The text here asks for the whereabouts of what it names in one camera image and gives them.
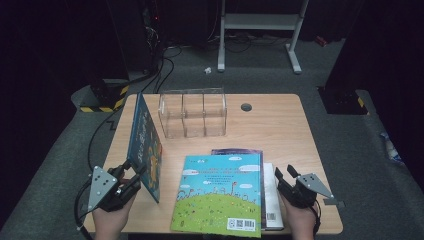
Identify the dark equipment rack with wires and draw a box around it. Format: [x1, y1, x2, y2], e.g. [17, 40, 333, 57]
[141, 0, 168, 73]

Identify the thick white book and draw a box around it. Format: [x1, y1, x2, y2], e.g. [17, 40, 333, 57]
[263, 162, 285, 232]

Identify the pair of black cables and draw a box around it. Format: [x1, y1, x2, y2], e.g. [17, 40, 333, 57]
[143, 46, 184, 94]

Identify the white metal frame desk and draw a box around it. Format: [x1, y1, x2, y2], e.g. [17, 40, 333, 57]
[217, 0, 309, 75]

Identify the blue white packet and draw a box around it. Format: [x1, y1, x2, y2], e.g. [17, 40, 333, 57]
[379, 131, 406, 164]

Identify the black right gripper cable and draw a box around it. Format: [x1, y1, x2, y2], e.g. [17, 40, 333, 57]
[312, 199, 323, 235]

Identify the person's left hand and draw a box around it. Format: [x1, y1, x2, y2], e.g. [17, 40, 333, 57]
[91, 194, 138, 240]

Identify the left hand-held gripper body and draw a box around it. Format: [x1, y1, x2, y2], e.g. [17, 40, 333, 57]
[87, 165, 143, 213]

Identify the tangle of black cables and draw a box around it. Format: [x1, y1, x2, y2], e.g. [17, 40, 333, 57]
[206, 31, 291, 54]

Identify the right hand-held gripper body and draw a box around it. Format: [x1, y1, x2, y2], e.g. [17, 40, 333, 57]
[276, 172, 336, 210]

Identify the dark blue picture book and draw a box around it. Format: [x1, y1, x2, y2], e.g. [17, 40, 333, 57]
[127, 92, 164, 204]

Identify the clear acrylic book rack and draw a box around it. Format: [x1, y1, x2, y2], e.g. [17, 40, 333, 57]
[158, 87, 228, 139]

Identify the sky blue picture book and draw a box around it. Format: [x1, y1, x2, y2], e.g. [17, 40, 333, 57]
[170, 153, 263, 238]

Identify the black yellow striped base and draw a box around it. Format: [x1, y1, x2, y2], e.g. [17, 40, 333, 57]
[79, 83, 130, 113]
[318, 86, 369, 116]

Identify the thin black floor cable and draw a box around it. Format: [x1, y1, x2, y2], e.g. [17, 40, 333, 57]
[87, 109, 124, 172]

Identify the dark reddish picture book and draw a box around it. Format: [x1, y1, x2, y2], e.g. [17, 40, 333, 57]
[210, 148, 267, 231]

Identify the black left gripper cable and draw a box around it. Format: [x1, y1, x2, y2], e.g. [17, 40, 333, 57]
[73, 179, 95, 240]

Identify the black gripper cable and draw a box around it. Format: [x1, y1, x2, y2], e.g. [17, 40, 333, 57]
[73, 179, 95, 240]
[312, 199, 323, 235]

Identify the person's right hand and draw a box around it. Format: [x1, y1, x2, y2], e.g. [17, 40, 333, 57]
[280, 195, 320, 240]

